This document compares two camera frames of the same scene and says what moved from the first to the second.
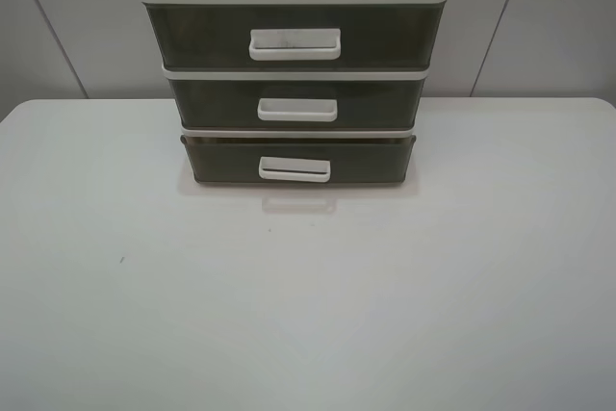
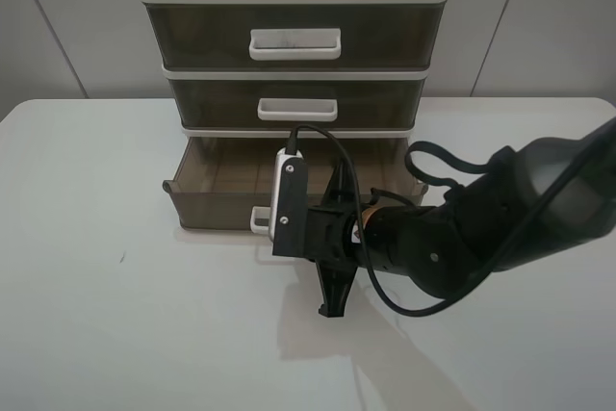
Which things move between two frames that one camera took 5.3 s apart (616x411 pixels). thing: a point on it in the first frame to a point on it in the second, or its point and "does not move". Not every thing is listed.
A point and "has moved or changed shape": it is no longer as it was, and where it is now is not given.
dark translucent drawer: (299, 158) has moved or changed shape
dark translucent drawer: (293, 103) does not move
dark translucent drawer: (296, 36) does not move
